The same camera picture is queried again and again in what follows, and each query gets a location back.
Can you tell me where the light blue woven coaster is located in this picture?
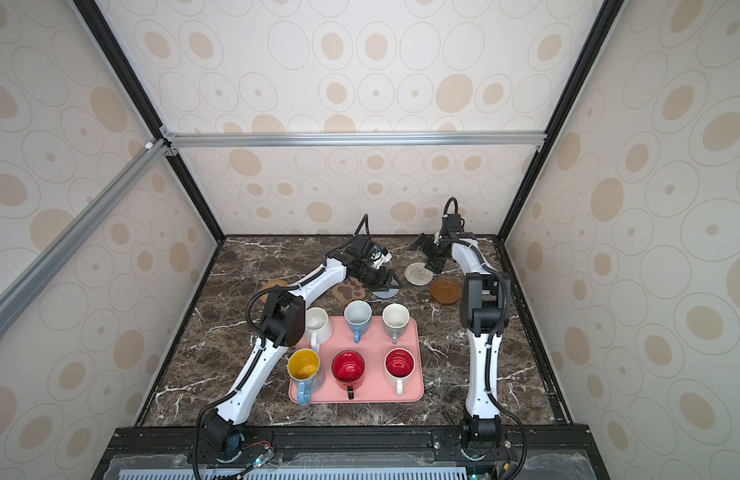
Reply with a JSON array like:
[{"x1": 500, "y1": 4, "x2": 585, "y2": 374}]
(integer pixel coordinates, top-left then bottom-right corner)
[{"x1": 373, "y1": 288, "x2": 400, "y2": 299}]

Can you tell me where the multicolour woven round coaster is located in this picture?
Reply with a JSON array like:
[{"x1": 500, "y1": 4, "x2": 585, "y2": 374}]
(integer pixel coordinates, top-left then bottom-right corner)
[{"x1": 404, "y1": 262, "x2": 434, "y2": 286}]

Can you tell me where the brown wooden round coaster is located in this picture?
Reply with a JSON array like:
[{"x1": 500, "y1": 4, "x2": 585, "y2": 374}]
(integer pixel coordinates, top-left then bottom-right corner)
[{"x1": 430, "y1": 278, "x2": 462, "y2": 306}]

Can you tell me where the dark brown wooden coaster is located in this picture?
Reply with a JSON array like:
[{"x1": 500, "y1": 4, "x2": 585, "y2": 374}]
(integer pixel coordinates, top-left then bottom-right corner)
[{"x1": 260, "y1": 279, "x2": 289, "y2": 303}]

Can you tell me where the cork paw print coaster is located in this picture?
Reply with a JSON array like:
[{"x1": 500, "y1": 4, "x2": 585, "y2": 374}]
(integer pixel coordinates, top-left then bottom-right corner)
[{"x1": 332, "y1": 280, "x2": 367, "y2": 305}]

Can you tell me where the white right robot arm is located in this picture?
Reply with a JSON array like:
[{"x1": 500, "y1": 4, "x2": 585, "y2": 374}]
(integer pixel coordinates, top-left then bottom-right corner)
[{"x1": 411, "y1": 234, "x2": 522, "y2": 460}]

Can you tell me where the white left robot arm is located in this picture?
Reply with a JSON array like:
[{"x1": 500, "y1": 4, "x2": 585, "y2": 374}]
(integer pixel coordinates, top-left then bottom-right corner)
[{"x1": 193, "y1": 250, "x2": 399, "y2": 459}]

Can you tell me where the grey mug white inside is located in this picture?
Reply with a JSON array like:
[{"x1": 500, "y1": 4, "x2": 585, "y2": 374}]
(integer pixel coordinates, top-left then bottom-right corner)
[{"x1": 382, "y1": 303, "x2": 411, "y2": 345}]

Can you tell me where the blue floral mug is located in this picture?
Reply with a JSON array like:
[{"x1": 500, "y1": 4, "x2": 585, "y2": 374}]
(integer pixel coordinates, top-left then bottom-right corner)
[{"x1": 344, "y1": 300, "x2": 373, "y2": 344}]

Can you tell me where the white mug red inside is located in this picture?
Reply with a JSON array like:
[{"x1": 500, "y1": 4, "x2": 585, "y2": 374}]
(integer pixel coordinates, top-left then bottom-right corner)
[{"x1": 384, "y1": 348, "x2": 416, "y2": 397}]

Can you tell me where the pink rectangular tray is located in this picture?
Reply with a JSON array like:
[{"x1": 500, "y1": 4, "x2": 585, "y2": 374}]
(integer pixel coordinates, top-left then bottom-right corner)
[{"x1": 310, "y1": 316, "x2": 424, "y2": 404}]

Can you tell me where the yellow inside blue mug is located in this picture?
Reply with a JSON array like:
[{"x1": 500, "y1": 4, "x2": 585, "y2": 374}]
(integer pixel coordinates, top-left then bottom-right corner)
[{"x1": 287, "y1": 348, "x2": 325, "y2": 406}]

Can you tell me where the aluminium crossbar back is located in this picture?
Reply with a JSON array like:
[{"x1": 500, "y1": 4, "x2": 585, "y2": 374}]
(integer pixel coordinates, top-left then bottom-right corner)
[{"x1": 165, "y1": 130, "x2": 547, "y2": 148}]

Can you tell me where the aluminium crossbar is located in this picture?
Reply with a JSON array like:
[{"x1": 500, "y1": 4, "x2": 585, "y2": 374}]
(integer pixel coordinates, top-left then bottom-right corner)
[
  {"x1": 0, "y1": 139, "x2": 168, "y2": 340},
  {"x1": 165, "y1": 130, "x2": 547, "y2": 148}
]

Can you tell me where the aluminium crossbar left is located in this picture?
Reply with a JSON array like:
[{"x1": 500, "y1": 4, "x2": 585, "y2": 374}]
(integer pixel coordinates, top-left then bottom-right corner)
[{"x1": 0, "y1": 139, "x2": 168, "y2": 340}]

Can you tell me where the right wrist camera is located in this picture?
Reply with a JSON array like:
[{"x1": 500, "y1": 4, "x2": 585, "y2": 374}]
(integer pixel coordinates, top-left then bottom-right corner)
[{"x1": 439, "y1": 213, "x2": 465, "y2": 241}]

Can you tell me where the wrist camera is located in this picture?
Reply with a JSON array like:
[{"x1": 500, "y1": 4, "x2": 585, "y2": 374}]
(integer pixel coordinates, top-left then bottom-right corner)
[
  {"x1": 346, "y1": 235, "x2": 391, "y2": 268},
  {"x1": 439, "y1": 213, "x2": 465, "y2": 241}
]

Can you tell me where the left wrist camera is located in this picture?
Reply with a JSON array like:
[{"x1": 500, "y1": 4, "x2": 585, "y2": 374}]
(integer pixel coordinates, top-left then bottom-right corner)
[{"x1": 346, "y1": 235, "x2": 391, "y2": 268}]

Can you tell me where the red mug black handle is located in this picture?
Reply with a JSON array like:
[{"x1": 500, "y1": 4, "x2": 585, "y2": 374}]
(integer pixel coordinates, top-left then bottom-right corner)
[{"x1": 332, "y1": 350, "x2": 366, "y2": 400}]

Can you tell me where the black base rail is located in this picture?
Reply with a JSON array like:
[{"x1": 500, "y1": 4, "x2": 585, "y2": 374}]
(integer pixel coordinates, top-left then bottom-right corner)
[{"x1": 93, "y1": 425, "x2": 608, "y2": 479}]

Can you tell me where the black corner frame post right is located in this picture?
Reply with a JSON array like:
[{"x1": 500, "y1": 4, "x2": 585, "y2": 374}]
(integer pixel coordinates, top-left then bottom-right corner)
[{"x1": 496, "y1": 0, "x2": 624, "y2": 245}]

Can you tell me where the black corner frame post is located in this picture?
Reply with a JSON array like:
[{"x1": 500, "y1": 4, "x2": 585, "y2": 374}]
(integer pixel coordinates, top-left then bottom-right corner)
[
  {"x1": 73, "y1": 0, "x2": 226, "y2": 244},
  {"x1": 496, "y1": 0, "x2": 624, "y2": 245}
]

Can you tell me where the black corner frame post left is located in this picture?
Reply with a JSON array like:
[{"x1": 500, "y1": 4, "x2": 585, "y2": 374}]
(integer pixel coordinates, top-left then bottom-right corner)
[{"x1": 73, "y1": 0, "x2": 226, "y2": 244}]

